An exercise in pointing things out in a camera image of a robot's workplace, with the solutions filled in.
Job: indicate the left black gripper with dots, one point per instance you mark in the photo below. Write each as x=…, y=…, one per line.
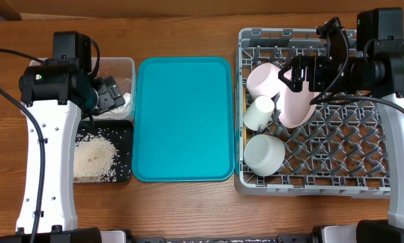
x=110, y=95

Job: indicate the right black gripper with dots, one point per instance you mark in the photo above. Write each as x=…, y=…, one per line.
x=315, y=66

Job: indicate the white napkin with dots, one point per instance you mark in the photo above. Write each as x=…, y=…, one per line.
x=123, y=109

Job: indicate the pink bowl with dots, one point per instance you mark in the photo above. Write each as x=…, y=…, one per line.
x=264, y=81

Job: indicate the white round plate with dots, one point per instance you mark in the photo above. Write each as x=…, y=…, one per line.
x=295, y=108

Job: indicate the white cup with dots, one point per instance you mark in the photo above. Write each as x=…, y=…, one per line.
x=258, y=113

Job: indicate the white rice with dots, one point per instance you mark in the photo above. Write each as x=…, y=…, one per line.
x=98, y=158

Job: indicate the grey metal bowl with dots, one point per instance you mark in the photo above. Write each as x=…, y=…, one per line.
x=264, y=154

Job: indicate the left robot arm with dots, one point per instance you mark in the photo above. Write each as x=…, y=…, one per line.
x=57, y=94

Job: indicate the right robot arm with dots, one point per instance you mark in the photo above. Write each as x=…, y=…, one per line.
x=376, y=75

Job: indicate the grey dishwasher rack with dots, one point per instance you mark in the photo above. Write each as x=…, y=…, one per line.
x=341, y=150

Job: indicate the clear plastic bin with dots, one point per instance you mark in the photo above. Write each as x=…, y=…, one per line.
x=122, y=69

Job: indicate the black plastic tray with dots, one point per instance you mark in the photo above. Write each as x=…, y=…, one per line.
x=123, y=128

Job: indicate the teal serving tray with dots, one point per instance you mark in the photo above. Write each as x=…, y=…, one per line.
x=183, y=121

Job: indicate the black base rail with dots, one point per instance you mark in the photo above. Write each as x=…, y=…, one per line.
x=205, y=240

